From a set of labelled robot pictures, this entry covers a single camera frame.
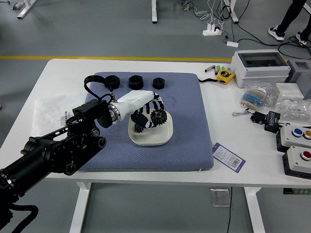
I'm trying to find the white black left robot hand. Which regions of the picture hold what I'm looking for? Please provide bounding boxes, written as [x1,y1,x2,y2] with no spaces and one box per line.
[113,90,166,129]

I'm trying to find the large black gear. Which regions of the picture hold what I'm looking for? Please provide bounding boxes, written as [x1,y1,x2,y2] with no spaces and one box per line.
[150,109,169,126]

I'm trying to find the large black hex nut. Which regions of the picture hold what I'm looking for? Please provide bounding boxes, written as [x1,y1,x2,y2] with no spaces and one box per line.
[128,75,144,90]
[104,75,120,90]

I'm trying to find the small black hex nut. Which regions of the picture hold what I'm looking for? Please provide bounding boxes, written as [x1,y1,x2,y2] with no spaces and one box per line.
[152,77,166,90]

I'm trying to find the blue yellow button box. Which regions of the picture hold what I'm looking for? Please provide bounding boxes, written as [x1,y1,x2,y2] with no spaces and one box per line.
[276,125,311,153]

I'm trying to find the red button box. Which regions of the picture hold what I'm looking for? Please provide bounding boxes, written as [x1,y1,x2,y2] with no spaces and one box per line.
[282,145,311,180]

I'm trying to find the white square dish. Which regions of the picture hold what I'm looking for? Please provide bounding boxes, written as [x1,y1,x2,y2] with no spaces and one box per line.
[128,108,173,146]

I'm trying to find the blue-grey quilted cushion mat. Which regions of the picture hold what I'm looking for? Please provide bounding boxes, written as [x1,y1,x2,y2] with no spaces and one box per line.
[79,71,215,172]

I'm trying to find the clear printed plastic bag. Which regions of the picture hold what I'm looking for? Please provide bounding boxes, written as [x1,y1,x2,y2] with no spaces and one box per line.
[33,93,90,137]

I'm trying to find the white background table leg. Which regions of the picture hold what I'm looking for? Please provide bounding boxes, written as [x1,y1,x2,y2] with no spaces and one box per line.
[223,0,240,24]
[17,0,37,19]
[151,0,158,24]

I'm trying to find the yellow tape measure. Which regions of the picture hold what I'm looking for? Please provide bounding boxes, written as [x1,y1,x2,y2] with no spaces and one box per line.
[217,69,236,84]

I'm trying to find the white power strip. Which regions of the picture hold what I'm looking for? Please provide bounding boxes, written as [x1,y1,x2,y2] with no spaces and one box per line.
[203,23,223,36]

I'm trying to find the purple white label tag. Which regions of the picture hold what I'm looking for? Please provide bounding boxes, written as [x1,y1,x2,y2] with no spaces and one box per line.
[211,142,246,173]

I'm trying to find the bag of blue resistors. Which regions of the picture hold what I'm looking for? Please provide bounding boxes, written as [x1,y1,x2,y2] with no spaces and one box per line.
[240,87,268,109]

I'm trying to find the clear plastic holder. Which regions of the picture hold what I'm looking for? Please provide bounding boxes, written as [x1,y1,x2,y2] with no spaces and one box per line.
[210,188,231,207]

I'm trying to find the clear bag of small parts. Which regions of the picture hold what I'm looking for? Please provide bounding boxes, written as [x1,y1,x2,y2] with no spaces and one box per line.
[244,81,279,107]

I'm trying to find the black module with green display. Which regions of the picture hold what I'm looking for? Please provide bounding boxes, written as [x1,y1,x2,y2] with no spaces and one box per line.
[264,111,282,133]

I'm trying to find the white foam block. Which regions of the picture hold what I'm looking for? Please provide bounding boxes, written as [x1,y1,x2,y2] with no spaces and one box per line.
[276,83,304,99]

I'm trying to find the clear bubble wrap bag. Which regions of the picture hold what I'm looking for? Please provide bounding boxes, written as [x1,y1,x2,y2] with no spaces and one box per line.
[274,93,311,122]

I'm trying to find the grey plastic block housing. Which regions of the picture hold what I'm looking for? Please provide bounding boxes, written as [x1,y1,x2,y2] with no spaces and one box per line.
[284,59,311,100]

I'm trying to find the person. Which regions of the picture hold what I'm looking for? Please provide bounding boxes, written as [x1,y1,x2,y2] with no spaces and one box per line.
[268,0,309,46]

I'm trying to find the black table control panel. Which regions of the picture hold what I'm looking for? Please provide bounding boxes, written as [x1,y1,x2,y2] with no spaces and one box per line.
[283,188,311,196]

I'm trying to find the black wrist strap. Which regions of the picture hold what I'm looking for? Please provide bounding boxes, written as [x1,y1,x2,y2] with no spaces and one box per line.
[198,78,225,84]

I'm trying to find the black module with wires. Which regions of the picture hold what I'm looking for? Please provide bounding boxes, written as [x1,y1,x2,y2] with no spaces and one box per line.
[232,109,267,126]

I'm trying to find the grey enclosure box clear lid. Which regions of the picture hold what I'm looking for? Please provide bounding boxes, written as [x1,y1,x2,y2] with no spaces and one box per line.
[230,50,292,88]

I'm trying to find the black hanging cable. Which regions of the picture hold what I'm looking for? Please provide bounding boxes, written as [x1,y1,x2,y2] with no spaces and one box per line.
[225,186,233,233]

